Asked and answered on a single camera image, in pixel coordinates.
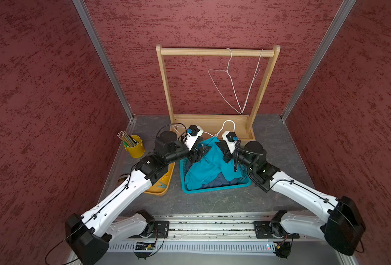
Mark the wooden clothes rack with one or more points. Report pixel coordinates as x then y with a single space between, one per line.
243 124

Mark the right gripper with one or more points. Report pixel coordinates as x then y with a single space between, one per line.
225 150

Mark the right corner aluminium profile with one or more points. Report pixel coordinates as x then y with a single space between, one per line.
335 26

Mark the aluminium rail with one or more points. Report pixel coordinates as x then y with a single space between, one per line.
207 234

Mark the corner aluminium profile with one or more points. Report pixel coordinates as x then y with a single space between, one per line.
335 26
85 17

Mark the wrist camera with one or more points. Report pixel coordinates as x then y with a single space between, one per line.
194 132
231 140

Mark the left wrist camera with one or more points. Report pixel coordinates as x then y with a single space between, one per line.
194 132

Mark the coloured pencils bunch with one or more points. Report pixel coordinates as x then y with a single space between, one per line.
127 139

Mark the teal t-shirt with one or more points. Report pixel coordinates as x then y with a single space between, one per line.
208 168

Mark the left corner aluminium profile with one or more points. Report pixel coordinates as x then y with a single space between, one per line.
85 17

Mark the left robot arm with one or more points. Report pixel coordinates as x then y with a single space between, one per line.
89 234

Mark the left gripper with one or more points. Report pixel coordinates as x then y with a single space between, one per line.
195 156

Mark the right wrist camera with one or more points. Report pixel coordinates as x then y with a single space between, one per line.
231 140

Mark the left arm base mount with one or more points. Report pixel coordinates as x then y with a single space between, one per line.
155 230

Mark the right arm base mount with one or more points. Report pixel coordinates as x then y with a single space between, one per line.
266 230

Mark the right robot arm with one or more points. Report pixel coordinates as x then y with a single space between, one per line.
335 220

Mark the yellow tray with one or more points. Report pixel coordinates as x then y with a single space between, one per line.
161 186

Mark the yellow pencil cup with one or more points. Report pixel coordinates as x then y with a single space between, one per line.
136 151

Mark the grey-blue t-shirt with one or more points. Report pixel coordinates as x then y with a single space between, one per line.
221 181

